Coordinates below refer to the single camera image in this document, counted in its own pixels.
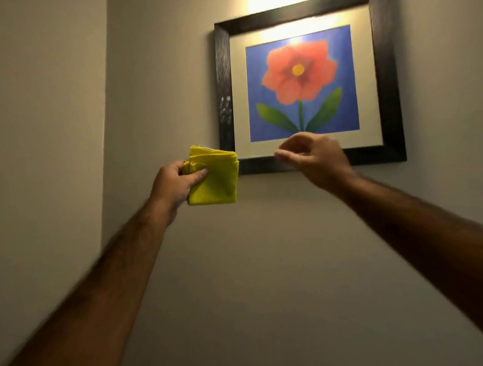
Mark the person's left hand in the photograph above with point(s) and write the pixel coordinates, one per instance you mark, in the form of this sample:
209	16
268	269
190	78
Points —
170	188

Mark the person's right hand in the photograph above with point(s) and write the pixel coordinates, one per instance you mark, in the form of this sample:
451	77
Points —
320	160

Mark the person's left thumb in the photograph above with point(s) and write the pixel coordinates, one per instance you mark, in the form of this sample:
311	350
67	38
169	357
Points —
195	177

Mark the person's right fingers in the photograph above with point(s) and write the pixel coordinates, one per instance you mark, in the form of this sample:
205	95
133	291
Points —
295	149

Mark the yellow cloth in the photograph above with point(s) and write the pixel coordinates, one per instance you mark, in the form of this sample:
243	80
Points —
215	175

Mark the person's left forearm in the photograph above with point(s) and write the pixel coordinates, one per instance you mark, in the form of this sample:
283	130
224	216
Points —
84	306

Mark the person's right forearm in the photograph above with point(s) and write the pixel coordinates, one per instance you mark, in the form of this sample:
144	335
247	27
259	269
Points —
426	244

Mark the black framed flower picture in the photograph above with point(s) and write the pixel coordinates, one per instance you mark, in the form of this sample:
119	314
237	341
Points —
307	80

